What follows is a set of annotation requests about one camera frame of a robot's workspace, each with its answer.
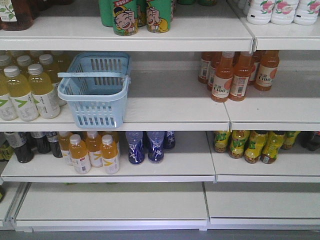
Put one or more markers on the light blue plastic basket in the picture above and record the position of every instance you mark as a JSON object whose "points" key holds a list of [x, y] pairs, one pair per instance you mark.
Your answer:
{"points": [[95, 87]]}

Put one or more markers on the blue sports drink bottle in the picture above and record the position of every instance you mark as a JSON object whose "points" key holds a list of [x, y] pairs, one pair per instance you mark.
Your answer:
{"points": [[136, 152], [155, 151], [169, 140]]}

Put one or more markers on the white metal shelf unit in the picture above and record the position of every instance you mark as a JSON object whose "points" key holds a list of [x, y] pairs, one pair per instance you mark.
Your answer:
{"points": [[165, 95]]}

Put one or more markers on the orange juice bottle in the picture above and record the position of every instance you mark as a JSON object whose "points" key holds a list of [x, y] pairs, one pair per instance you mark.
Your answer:
{"points": [[79, 154], [109, 154], [93, 142], [64, 141]]}

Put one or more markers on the yellow iced tea bottle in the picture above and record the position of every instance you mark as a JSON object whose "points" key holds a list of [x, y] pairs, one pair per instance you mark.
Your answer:
{"points": [[289, 139], [256, 142], [221, 140], [274, 142], [237, 144]]}

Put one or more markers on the orange C100 drink bottle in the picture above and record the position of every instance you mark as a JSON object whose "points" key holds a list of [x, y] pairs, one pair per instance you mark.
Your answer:
{"points": [[267, 70], [241, 74], [223, 77]]}

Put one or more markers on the green cartoon drink can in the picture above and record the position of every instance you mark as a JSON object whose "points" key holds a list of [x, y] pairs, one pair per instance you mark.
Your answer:
{"points": [[158, 16], [124, 16]]}

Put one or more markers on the dark tea bottle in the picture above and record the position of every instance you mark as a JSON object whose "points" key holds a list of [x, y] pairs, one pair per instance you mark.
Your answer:
{"points": [[18, 141], [41, 141], [53, 139]]}

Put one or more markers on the pale yellow drink bottle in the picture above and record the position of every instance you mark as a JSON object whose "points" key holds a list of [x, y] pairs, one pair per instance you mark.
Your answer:
{"points": [[51, 68], [7, 110], [44, 94], [20, 94]]}

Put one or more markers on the white peach drink bottle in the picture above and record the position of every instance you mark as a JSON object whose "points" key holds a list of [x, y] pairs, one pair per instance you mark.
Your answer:
{"points": [[284, 11], [307, 12], [260, 11]]}

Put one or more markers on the black cola bottle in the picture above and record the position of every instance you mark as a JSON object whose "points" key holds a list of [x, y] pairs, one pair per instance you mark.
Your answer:
{"points": [[311, 140]]}

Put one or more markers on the brown tea bottle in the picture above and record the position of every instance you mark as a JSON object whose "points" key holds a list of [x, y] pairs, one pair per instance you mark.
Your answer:
{"points": [[15, 15]]}

